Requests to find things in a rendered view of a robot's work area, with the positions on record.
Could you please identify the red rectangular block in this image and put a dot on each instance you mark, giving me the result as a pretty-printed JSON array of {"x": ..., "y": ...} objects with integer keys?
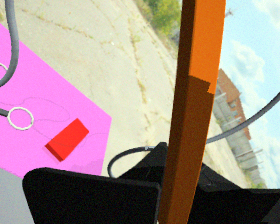
[{"x": 65, "y": 142}]

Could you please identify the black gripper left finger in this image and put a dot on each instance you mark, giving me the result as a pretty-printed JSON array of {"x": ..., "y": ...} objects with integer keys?
[{"x": 81, "y": 198}]

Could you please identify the grey ring with dark grey handle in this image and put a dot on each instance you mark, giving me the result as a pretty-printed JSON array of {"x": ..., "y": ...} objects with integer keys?
[{"x": 5, "y": 113}]

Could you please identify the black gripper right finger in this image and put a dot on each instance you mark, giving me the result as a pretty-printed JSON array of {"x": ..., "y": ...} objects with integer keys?
[{"x": 219, "y": 201}]

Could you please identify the orange long bar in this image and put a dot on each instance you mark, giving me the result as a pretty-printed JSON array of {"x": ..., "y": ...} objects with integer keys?
[{"x": 198, "y": 61}]

